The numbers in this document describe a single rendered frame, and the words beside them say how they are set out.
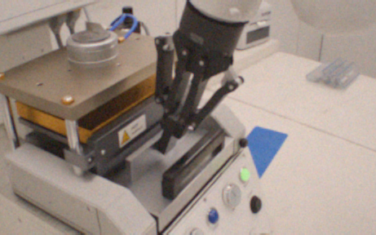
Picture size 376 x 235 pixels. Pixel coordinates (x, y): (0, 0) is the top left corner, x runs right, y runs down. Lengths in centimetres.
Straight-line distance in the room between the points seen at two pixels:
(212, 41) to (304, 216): 52
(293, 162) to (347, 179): 14
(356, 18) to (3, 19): 51
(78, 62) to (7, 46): 17
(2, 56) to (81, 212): 33
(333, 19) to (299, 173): 68
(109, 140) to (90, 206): 9
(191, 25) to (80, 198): 25
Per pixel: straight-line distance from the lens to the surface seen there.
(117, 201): 51
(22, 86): 57
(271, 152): 105
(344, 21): 36
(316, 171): 101
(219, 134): 62
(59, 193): 56
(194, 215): 61
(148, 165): 60
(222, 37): 46
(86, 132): 55
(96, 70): 59
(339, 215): 90
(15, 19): 69
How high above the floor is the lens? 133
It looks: 30 degrees down
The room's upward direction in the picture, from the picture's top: straight up
